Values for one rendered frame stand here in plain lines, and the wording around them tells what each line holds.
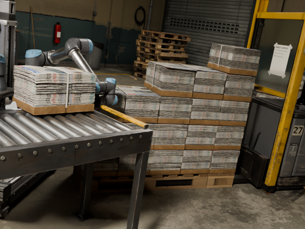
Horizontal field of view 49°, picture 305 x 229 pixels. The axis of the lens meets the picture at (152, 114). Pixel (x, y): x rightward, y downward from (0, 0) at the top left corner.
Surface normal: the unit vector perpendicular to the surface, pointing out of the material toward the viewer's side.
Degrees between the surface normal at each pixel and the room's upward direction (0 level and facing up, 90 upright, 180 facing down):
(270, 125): 90
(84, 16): 90
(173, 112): 90
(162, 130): 90
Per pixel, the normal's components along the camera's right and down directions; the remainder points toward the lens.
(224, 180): 0.35, 0.28
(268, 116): -0.93, -0.04
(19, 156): 0.68, 0.27
